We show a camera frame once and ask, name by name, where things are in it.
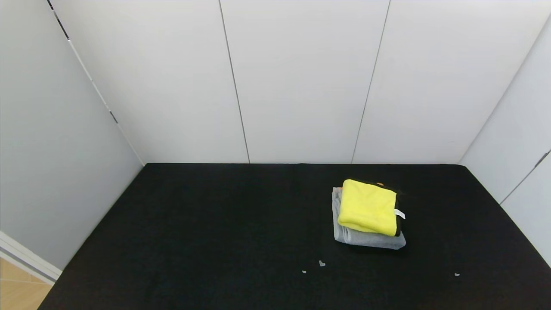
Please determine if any grey towel with orange marks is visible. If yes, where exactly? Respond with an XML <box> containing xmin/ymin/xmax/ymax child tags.
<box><xmin>332</xmin><ymin>183</ymin><xmax>407</xmax><ymax>250</ymax></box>

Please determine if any yellow towel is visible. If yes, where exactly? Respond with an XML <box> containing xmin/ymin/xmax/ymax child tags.
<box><xmin>337</xmin><ymin>179</ymin><xmax>406</xmax><ymax>237</ymax></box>

